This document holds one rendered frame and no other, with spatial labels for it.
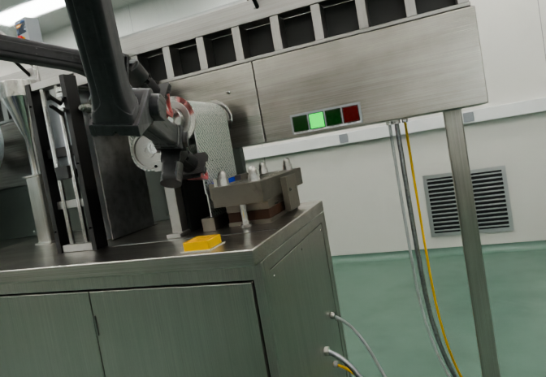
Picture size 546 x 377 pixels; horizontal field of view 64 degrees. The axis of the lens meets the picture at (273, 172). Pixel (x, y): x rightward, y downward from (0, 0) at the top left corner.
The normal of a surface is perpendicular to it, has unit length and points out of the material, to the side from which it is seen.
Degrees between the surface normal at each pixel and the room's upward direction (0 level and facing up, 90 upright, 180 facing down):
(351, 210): 90
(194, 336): 90
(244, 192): 90
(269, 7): 90
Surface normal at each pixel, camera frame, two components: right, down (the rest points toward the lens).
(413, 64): -0.34, 0.11
